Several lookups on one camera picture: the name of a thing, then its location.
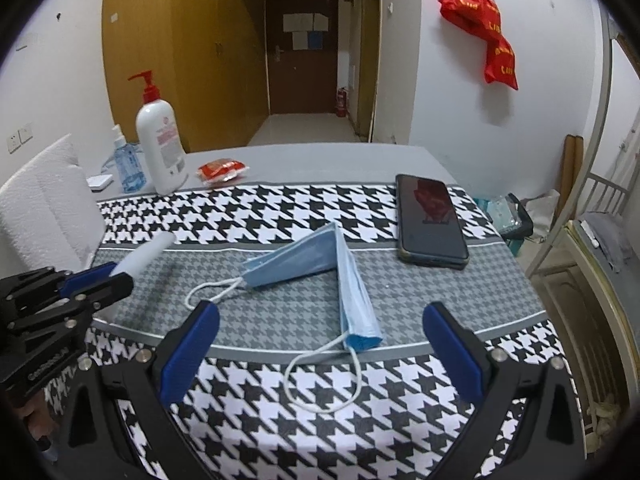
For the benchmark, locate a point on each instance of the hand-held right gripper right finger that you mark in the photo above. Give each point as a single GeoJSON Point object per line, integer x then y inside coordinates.
{"type": "Point", "coordinates": [452, 360]}

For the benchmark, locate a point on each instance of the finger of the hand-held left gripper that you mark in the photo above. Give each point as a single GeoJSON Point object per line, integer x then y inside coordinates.
{"type": "Point", "coordinates": [112, 290]}
{"type": "Point", "coordinates": [87, 280]}

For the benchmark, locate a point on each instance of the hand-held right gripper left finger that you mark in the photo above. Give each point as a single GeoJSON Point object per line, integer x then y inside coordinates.
{"type": "Point", "coordinates": [192, 355]}

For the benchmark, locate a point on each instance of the white foam roll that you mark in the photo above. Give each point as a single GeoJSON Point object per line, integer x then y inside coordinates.
{"type": "Point", "coordinates": [147, 252]}

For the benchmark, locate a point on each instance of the white foam box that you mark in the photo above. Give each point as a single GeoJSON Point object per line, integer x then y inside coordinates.
{"type": "Point", "coordinates": [45, 210]}

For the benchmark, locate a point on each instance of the blue face mask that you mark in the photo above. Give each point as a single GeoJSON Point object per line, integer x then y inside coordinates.
{"type": "Point", "coordinates": [300, 260]}

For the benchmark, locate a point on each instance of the white square box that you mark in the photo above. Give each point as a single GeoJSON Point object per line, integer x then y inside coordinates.
{"type": "Point", "coordinates": [100, 183]}

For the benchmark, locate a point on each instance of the grey houndstooth tablecloth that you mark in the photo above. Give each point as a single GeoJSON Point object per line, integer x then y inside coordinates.
{"type": "Point", "coordinates": [280, 310]}

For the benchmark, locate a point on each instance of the blue hand sanitizer bottle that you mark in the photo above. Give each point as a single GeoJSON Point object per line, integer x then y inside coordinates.
{"type": "Point", "coordinates": [129, 165]}

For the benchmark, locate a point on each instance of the black smartphone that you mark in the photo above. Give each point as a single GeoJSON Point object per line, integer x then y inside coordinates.
{"type": "Point", "coordinates": [430, 220]}

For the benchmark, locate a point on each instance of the clear packet of masks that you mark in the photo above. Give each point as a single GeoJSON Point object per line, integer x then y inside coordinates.
{"type": "Point", "coordinates": [497, 212]}

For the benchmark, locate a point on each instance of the white pump lotion bottle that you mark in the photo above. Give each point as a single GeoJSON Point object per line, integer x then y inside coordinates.
{"type": "Point", "coordinates": [160, 140]}

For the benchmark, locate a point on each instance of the black chair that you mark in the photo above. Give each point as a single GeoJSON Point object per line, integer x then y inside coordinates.
{"type": "Point", "coordinates": [524, 215]}

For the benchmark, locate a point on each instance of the red snack packet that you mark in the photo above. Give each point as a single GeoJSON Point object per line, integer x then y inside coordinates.
{"type": "Point", "coordinates": [222, 170]}

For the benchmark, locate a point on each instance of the white plastic bag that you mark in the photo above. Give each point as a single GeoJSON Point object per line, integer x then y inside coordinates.
{"type": "Point", "coordinates": [542, 210]}

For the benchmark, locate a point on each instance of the grey folded blanket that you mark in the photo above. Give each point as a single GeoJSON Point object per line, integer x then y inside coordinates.
{"type": "Point", "coordinates": [607, 240]}

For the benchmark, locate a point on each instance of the wooden boards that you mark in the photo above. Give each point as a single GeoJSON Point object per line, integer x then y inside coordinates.
{"type": "Point", "coordinates": [574, 175]}

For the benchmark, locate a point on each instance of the wooden wardrobe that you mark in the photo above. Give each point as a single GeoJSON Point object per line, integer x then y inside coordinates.
{"type": "Point", "coordinates": [200, 60]}

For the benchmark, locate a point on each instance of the metal bunk bed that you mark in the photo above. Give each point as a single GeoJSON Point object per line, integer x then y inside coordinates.
{"type": "Point", "coordinates": [602, 135]}

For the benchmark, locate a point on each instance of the red fire extinguisher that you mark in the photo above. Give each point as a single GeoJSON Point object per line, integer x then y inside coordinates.
{"type": "Point", "coordinates": [341, 102]}

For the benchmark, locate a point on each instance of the dark brown door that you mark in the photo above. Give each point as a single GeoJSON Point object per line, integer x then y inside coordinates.
{"type": "Point", "coordinates": [300, 80]}

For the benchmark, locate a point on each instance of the white paper sheet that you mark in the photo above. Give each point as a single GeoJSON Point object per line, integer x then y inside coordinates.
{"type": "Point", "coordinates": [321, 22]}
{"type": "Point", "coordinates": [298, 41]}
{"type": "Point", "coordinates": [298, 23]}

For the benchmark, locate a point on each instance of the blue paper sheet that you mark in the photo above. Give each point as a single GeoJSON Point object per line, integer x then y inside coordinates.
{"type": "Point", "coordinates": [315, 40]}

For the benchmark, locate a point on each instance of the red plastic bag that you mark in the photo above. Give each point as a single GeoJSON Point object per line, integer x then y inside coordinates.
{"type": "Point", "coordinates": [475, 15]}

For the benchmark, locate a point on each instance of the white wall socket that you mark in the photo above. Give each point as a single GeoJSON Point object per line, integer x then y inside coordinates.
{"type": "Point", "coordinates": [14, 143]}

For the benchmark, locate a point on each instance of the white wall switch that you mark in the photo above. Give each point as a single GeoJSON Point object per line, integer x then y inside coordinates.
{"type": "Point", "coordinates": [26, 132]}

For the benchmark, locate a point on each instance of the white wall plate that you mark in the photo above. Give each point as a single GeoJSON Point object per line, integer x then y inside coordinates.
{"type": "Point", "coordinates": [27, 42]}

